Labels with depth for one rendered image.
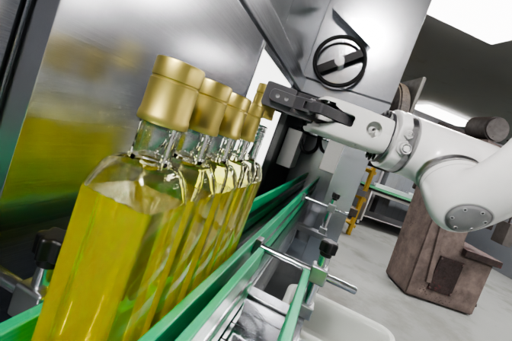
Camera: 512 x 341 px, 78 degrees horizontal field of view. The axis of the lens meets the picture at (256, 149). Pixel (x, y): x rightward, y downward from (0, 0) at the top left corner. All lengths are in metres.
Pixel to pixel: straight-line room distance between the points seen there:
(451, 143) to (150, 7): 0.39
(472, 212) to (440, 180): 0.05
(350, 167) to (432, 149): 0.90
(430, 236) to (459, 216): 3.96
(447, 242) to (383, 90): 3.32
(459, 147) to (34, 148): 0.46
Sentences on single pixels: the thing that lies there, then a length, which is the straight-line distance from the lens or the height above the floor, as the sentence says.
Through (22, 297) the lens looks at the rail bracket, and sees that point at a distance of 0.31.
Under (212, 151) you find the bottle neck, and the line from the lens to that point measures 0.32.
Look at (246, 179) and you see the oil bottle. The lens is 0.38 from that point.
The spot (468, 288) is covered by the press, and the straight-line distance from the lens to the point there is 4.89.
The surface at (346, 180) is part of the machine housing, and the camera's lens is 1.35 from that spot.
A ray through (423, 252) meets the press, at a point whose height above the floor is 0.56.
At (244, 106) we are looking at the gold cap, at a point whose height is 1.32.
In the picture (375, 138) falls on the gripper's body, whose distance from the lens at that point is 0.42.
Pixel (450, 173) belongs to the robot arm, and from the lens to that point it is 0.43.
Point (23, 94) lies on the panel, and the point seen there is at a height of 1.27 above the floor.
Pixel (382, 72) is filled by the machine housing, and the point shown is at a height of 1.67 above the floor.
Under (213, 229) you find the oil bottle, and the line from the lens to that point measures 0.34.
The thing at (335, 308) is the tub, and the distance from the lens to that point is 0.77.
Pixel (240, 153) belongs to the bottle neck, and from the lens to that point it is 0.38.
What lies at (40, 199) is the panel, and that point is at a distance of 0.36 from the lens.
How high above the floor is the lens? 1.31
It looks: 4 degrees down
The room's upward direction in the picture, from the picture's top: 20 degrees clockwise
